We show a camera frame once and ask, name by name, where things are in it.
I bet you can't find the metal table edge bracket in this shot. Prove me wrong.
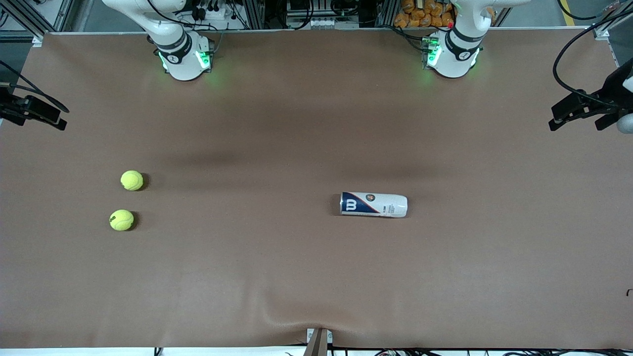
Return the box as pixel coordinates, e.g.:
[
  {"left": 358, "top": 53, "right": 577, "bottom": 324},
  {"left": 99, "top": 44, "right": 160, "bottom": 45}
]
[{"left": 306, "top": 327, "right": 333, "bottom": 356}]

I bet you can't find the bag of orange items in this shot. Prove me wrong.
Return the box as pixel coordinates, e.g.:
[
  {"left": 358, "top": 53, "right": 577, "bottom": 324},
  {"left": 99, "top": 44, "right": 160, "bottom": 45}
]
[{"left": 394, "top": 0, "right": 455, "bottom": 28}]

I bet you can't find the brown table cover sheet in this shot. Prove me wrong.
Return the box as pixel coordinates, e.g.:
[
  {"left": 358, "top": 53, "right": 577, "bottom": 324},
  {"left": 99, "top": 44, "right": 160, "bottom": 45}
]
[{"left": 0, "top": 29, "right": 633, "bottom": 349}]

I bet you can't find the white blue tennis ball can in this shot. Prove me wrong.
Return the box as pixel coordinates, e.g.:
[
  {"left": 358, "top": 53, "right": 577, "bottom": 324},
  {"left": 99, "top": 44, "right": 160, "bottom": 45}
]
[{"left": 339, "top": 192, "right": 408, "bottom": 218}]

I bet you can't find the yellow tennis ball black logo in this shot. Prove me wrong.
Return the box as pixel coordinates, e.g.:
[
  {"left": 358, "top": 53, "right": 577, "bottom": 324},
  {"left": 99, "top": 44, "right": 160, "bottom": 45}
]
[{"left": 109, "top": 209, "right": 135, "bottom": 232}]

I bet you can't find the socket box with black plugs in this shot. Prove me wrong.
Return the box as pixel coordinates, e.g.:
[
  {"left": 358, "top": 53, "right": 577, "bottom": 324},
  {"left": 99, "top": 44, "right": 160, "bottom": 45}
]
[{"left": 192, "top": 0, "right": 233, "bottom": 21}]

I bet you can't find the aluminium frame post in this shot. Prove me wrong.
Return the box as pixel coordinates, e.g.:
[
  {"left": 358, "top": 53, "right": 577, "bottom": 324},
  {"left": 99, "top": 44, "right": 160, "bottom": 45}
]
[
  {"left": 591, "top": 0, "right": 633, "bottom": 40},
  {"left": 376, "top": 0, "right": 400, "bottom": 28},
  {"left": 242, "top": 0, "right": 266, "bottom": 29},
  {"left": 7, "top": 0, "right": 75, "bottom": 40}
]

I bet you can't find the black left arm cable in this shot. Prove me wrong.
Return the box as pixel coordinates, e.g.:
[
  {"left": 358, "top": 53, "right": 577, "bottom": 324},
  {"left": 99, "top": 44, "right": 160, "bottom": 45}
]
[{"left": 552, "top": 7, "right": 633, "bottom": 107}]

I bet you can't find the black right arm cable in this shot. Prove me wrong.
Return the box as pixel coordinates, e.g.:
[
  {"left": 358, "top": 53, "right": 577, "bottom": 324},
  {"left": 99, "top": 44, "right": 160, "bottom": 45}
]
[{"left": 0, "top": 61, "right": 70, "bottom": 113}]

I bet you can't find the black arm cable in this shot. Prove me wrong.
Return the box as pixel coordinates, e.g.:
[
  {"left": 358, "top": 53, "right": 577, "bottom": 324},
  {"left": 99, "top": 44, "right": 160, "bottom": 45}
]
[
  {"left": 0, "top": 61, "right": 70, "bottom": 113},
  {"left": 552, "top": 7, "right": 633, "bottom": 107}
]

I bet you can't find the white power strip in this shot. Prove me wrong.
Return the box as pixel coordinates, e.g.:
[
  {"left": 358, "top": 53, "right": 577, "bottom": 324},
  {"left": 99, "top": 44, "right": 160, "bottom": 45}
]
[{"left": 297, "top": 17, "right": 338, "bottom": 29}]

